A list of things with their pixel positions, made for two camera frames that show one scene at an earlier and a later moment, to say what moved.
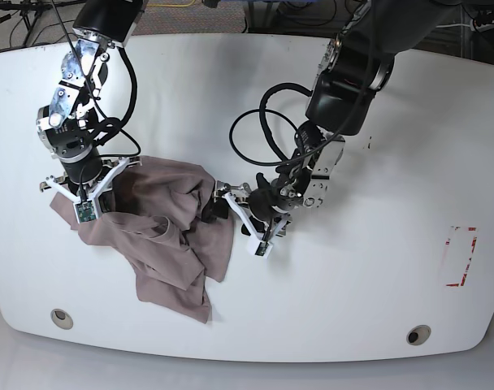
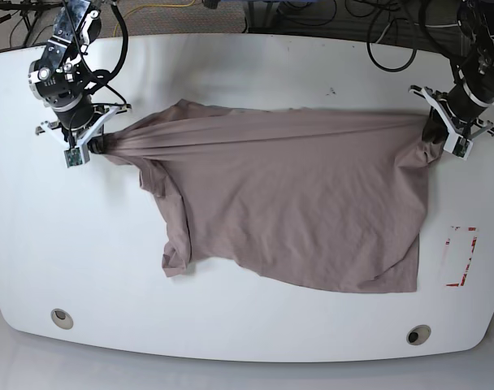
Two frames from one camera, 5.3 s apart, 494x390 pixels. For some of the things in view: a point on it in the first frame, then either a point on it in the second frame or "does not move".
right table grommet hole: x=418 y=335 does not move
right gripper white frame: x=219 y=209 → x=439 y=126
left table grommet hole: x=62 y=318 does not move
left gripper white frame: x=88 y=210 → x=97 y=145
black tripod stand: x=31 y=10 does not move
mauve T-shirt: x=158 y=223 → x=313 y=197
